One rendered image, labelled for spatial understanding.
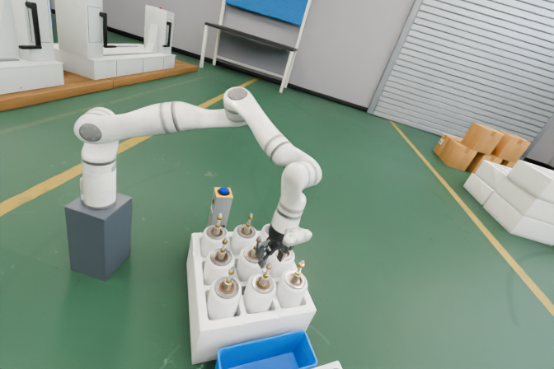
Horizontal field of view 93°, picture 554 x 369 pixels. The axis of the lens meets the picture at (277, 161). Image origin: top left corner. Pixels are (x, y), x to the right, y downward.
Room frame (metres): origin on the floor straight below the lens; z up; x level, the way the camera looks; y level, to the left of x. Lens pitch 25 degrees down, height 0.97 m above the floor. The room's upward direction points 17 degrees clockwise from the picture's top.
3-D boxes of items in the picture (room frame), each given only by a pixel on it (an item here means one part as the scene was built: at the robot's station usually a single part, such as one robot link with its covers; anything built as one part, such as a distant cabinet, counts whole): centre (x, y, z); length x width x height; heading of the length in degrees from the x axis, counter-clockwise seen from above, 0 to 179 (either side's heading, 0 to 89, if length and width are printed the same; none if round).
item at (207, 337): (0.71, -0.02, 0.09); 0.39 x 0.39 x 0.18; 27
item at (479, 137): (3.60, -2.48, 0.45); 0.30 x 0.24 x 0.30; 179
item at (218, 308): (0.55, 0.03, 0.16); 0.10 x 0.10 x 0.18
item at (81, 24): (3.18, 2.17, 0.45); 1.51 x 0.57 x 0.74; 178
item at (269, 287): (0.60, -0.07, 0.25); 0.08 x 0.08 x 0.01
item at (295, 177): (0.60, -0.07, 0.63); 0.09 x 0.07 x 0.15; 140
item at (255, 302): (0.60, -0.07, 0.16); 0.10 x 0.10 x 0.18
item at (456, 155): (3.60, -2.33, 0.15); 0.30 x 0.24 x 0.30; 177
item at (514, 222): (2.23, -2.26, 0.09); 0.39 x 0.39 x 0.18; 1
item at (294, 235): (0.59, -0.08, 0.53); 0.11 x 0.09 x 0.06; 42
